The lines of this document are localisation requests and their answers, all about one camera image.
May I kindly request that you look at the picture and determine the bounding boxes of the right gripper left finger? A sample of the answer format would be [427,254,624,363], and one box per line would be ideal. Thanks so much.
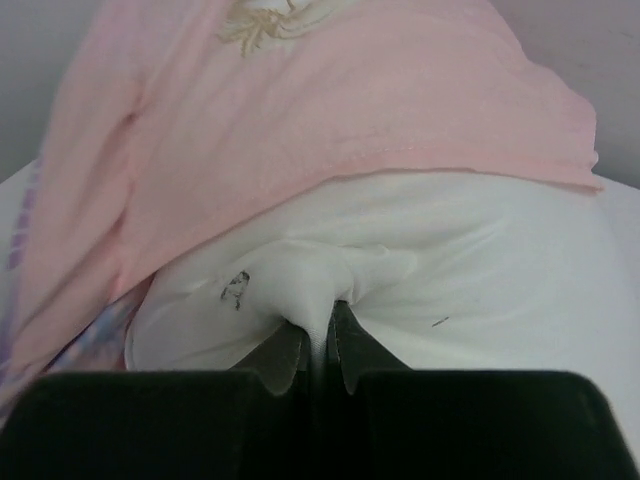
[1,323,309,479]

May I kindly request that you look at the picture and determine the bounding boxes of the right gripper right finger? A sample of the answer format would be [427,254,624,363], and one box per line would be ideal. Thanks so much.
[325,302,639,479]

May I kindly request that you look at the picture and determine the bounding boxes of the white pillow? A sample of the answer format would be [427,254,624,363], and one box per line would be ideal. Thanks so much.
[123,169,640,396]

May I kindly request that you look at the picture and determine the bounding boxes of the pink purple pillowcase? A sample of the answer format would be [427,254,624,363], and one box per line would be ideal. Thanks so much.
[1,1,599,410]

